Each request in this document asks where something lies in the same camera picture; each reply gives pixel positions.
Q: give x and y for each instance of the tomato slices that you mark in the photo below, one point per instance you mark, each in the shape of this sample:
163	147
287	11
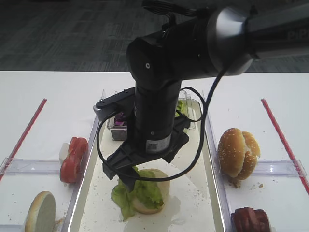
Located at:
71	164

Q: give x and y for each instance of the clear acrylic cross rail left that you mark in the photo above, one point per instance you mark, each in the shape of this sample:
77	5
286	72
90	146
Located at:
28	166

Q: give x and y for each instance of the green lettuce in container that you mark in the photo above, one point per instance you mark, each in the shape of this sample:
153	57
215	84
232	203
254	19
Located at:
181	107

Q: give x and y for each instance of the white metal tray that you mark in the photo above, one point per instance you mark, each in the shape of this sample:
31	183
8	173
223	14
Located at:
188	208

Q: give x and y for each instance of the clear plastic ingredient container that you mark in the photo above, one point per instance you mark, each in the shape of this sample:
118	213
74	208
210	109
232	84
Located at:
155	116

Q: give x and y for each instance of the red rail left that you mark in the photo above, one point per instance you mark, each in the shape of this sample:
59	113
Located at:
22	137

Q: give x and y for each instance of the bun bottom half standing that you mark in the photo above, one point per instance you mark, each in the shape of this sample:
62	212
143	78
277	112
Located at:
42	213

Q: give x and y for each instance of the red rail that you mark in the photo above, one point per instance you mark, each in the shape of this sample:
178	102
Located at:
286	145
22	137

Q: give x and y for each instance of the clear acrylic long divider left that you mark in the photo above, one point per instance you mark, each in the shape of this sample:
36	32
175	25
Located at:
84	164

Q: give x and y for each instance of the sesame bun top front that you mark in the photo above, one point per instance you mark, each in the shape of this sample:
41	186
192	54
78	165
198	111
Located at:
231	151

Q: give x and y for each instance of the sesame bun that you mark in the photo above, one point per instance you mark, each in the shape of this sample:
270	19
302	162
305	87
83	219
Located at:
231	151
252	153

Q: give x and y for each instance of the sesame bun top rear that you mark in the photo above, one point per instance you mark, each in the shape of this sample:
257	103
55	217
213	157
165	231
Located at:
252	153

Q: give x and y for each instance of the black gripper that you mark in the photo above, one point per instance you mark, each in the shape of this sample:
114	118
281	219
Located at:
133	152

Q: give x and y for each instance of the green lettuce leaf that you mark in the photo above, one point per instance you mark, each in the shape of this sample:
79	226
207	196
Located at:
120	198

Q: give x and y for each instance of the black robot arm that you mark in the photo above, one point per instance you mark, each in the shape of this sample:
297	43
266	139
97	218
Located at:
192	45

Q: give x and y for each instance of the brown meat patties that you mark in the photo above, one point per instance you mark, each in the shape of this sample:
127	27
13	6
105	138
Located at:
249	220

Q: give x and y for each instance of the bun bottom on tray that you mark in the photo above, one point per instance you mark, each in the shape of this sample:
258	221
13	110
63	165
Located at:
149	197

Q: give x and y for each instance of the clear acrylic cross rail right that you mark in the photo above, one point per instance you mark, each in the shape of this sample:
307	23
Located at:
287	168

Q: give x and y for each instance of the purple cabbage leaves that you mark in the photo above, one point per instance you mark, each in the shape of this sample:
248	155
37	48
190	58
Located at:
120	120

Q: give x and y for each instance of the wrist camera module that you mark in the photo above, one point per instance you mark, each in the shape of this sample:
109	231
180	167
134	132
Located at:
117	103

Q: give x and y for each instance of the clear acrylic cross rail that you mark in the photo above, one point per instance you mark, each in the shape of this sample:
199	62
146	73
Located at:
28	166
287	168

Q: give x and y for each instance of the red rail right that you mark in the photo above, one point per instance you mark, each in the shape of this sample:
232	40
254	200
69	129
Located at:
286	145

